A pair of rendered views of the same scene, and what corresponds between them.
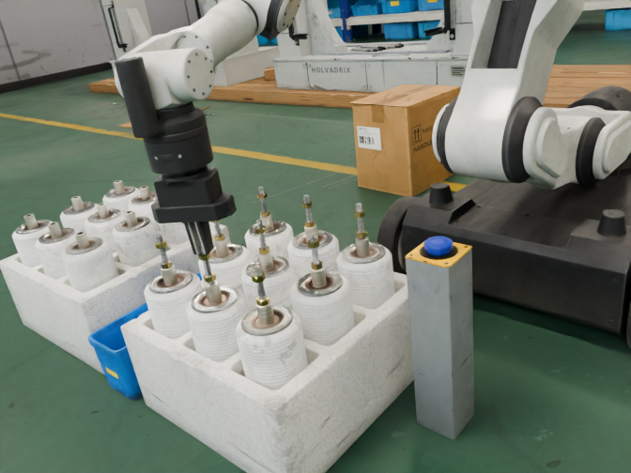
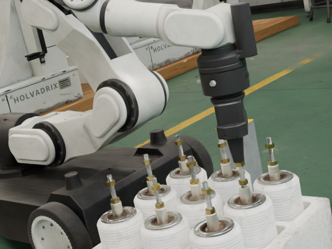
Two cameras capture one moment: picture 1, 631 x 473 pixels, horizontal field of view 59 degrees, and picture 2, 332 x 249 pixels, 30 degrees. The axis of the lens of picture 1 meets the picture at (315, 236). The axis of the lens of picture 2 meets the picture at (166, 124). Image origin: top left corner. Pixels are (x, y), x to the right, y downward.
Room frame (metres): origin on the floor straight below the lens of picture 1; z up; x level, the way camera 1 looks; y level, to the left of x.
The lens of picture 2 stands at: (0.96, 1.29, 0.72)
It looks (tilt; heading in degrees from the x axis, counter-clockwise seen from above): 14 degrees down; 267
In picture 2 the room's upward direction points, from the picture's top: 12 degrees counter-clockwise
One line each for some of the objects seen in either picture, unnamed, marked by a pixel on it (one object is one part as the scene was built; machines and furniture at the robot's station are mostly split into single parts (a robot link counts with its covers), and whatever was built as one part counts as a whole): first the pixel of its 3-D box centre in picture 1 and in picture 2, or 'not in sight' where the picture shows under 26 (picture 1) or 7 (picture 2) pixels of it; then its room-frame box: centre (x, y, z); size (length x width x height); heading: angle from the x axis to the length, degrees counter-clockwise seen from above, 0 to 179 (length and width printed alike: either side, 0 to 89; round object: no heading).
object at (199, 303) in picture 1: (214, 299); (246, 200); (0.77, 0.17, 0.25); 0.08 x 0.08 x 0.01
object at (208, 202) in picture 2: (163, 255); (208, 201); (0.85, 0.26, 0.30); 0.01 x 0.01 x 0.08
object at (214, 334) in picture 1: (225, 346); (254, 243); (0.77, 0.17, 0.16); 0.10 x 0.10 x 0.18
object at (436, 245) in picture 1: (438, 247); not in sight; (0.71, -0.17, 0.32); 0.04 x 0.04 x 0.02
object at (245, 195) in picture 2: (213, 292); (245, 194); (0.77, 0.17, 0.26); 0.02 x 0.02 x 0.03
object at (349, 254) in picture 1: (363, 252); (185, 172); (0.86, -0.08, 0.25); 0.08 x 0.08 x 0.01
